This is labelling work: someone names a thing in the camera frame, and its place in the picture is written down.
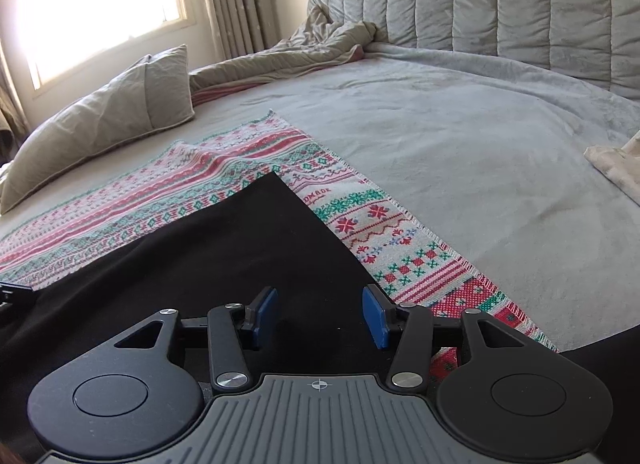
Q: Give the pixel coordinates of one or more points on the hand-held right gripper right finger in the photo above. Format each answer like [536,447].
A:
[376,318]

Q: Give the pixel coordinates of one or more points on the black pants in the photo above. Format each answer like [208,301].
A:
[190,264]

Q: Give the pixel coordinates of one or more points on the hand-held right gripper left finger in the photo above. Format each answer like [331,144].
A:
[264,316]

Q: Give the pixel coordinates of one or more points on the grey pillow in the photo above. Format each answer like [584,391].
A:
[100,109]

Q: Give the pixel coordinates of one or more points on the red green patterned blanket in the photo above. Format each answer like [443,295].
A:
[210,179]

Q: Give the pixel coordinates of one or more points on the beige crumpled duvet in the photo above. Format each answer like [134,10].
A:
[300,49]

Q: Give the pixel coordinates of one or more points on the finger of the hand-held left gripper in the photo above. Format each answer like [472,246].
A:
[15,296]

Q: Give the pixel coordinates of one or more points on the bed with grey sheet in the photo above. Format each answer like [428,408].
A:
[475,154]

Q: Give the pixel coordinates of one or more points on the cream cloth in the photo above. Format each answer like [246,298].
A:
[617,164]

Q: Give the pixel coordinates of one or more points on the grey quilted headboard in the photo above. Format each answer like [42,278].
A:
[480,4]

